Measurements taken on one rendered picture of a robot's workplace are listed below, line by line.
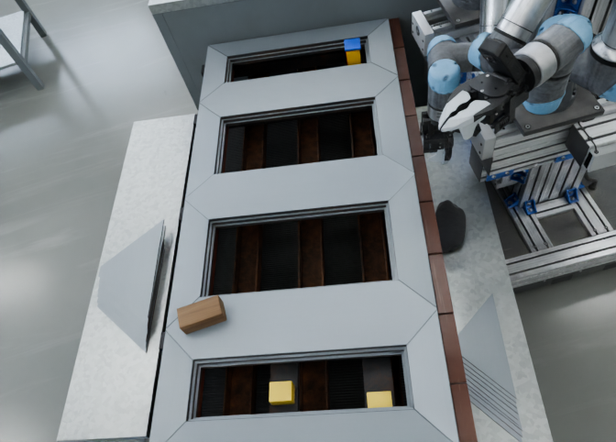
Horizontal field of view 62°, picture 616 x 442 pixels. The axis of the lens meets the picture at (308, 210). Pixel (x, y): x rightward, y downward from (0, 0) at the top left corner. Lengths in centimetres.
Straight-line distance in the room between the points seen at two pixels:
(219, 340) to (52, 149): 238
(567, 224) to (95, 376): 185
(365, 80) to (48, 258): 195
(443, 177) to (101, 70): 276
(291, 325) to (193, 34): 134
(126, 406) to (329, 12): 158
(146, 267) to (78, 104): 222
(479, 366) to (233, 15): 156
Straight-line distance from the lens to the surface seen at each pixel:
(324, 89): 189
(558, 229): 233
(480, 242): 169
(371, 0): 215
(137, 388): 160
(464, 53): 139
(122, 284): 171
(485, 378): 148
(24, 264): 312
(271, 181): 165
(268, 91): 194
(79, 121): 365
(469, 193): 178
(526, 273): 218
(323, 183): 161
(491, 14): 140
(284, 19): 218
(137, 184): 198
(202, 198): 169
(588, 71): 141
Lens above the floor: 213
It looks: 55 degrees down
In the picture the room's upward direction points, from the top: 16 degrees counter-clockwise
